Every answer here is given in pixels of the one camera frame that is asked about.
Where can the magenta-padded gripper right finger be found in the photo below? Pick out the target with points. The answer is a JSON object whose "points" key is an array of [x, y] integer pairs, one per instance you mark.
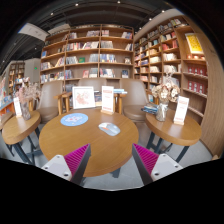
{"points": [[146, 159]]}

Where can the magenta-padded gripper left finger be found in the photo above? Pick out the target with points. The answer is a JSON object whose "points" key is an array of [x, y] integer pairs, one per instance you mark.
{"points": [[77, 159]]}

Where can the grey computer mouse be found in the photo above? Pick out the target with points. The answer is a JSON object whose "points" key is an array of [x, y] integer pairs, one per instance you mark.
{"points": [[109, 129]]}

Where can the round wooden side table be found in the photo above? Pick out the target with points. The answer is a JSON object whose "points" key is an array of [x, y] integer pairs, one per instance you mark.
{"points": [[18, 128], [173, 130], [5, 119]]}

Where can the stack of books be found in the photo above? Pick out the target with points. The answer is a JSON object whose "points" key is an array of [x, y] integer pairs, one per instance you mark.
{"points": [[150, 109]]}

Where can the small white table sign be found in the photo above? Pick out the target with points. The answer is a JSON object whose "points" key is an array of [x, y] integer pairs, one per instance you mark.
{"points": [[181, 110], [17, 106]]}

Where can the white framed flower picture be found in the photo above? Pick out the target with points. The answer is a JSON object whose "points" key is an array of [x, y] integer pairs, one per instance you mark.
{"points": [[83, 97]]}

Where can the brown padded wooden armchair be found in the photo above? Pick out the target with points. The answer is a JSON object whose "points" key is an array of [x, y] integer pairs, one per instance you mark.
{"points": [[135, 96], [50, 96], [93, 82]]}

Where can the dark book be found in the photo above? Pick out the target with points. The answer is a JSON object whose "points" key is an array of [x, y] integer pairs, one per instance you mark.
{"points": [[97, 98]]}

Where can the white sign on wooden base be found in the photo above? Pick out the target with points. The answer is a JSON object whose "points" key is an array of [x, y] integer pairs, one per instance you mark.
{"points": [[107, 99]]}

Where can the glass vase with cream flowers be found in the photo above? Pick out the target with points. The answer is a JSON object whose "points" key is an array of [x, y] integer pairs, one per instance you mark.
{"points": [[165, 92]]}

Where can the glass vase with pink flowers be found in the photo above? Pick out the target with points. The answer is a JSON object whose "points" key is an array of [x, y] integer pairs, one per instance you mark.
{"points": [[25, 108]]}

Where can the blue book stack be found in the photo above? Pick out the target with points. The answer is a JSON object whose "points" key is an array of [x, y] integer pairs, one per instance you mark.
{"points": [[120, 91]]}

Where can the curved wooden bookshelf unit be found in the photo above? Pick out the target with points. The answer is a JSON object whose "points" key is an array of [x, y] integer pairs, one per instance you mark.
{"points": [[190, 76]]}

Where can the distant wooden bookshelf unit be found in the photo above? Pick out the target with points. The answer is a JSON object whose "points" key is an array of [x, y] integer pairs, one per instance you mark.
{"points": [[16, 76]]}

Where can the flat wooden bookshelf unit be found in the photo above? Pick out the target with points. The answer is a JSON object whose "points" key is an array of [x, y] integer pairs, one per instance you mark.
{"points": [[86, 51]]}

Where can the white ceiling duct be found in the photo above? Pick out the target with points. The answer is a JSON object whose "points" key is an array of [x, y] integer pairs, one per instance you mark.
{"points": [[33, 31]]}

